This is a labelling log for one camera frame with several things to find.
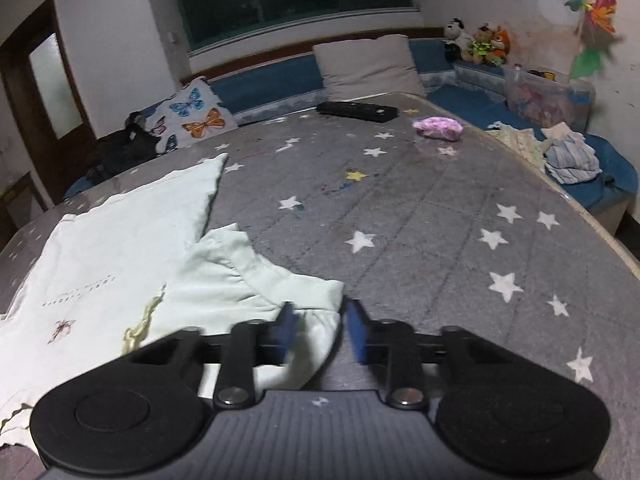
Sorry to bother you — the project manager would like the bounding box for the clear plastic storage box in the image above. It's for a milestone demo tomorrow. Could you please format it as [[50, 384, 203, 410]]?
[[502, 62, 597, 132]]

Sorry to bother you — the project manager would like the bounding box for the wooden side table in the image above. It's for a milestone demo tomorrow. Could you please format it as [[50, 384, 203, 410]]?
[[0, 172, 47, 247]]

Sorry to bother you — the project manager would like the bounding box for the colourful paper pinwheel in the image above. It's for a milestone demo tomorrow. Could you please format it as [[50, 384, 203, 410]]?
[[564, 0, 627, 82]]

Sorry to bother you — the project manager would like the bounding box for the brown bear plush toy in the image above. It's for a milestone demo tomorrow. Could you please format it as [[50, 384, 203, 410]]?
[[469, 23, 497, 64]]

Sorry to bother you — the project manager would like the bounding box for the butterfly print pillow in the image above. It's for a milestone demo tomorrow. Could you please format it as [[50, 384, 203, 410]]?
[[149, 76, 240, 157]]

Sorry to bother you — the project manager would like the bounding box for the brown wooden door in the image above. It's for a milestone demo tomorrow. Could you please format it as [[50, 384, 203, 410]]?
[[0, 0, 102, 177]]

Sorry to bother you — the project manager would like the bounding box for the blue sofa bench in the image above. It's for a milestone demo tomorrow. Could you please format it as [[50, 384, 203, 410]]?
[[62, 27, 640, 233]]

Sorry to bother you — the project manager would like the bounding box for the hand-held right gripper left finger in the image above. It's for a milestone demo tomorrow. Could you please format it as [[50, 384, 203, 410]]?
[[127, 302, 299, 409]]

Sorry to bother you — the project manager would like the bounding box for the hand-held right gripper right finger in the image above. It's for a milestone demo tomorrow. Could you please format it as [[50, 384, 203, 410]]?
[[345, 300, 507, 409]]

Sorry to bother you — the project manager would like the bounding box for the long black bar device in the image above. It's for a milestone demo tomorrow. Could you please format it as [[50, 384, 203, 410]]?
[[316, 101, 399, 124]]

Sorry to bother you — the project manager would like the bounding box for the blue striped cloth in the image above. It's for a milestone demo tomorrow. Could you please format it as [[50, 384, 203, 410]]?
[[542, 122, 604, 184]]

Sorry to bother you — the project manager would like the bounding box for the black jacket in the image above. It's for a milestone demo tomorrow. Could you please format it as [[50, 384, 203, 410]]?
[[84, 111, 162, 187]]

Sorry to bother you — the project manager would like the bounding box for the plain grey pillow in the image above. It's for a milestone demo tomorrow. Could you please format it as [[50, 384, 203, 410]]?
[[312, 34, 427, 103]]

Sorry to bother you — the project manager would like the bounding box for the small pink cloth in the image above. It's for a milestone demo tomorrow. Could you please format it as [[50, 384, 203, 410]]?
[[411, 116, 464, 141]]

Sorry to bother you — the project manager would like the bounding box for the orange fox plush toy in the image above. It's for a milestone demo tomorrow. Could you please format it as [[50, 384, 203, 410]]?
[[487, 25, 513, 64]]

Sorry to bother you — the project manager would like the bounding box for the panda plush toy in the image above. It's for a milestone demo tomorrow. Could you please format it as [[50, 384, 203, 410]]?
[[443, 17, 474, 61]]

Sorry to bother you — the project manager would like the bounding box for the pale green garment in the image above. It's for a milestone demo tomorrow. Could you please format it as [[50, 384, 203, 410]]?
[[0, 152, 346, 450]]

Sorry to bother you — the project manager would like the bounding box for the cream lace cloth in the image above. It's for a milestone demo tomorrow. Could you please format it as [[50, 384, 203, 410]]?
[[486, 122, 549, 169]]

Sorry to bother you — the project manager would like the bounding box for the grey star-print tablecloth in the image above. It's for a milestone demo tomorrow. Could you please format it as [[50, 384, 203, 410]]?
[[0, 91, 640, 480]]

